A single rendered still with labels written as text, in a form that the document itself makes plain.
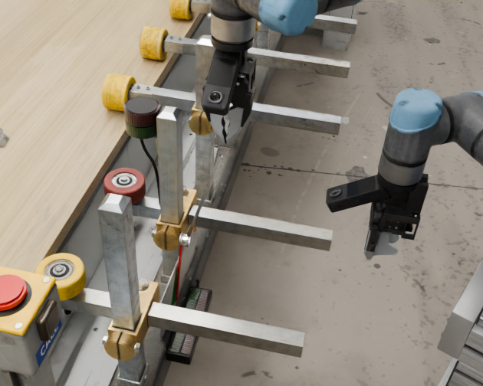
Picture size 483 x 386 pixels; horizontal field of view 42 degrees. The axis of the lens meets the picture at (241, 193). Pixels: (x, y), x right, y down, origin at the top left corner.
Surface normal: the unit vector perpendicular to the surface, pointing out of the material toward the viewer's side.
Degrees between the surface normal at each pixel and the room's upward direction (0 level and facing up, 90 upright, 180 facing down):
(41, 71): 0
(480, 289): 0
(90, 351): 0
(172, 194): 90
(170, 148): 90
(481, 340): 90
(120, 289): 90
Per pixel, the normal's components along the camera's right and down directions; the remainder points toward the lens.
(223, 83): -0.06, -0.33
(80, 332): 0.05, -0.76
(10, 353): -0.21, 0.62
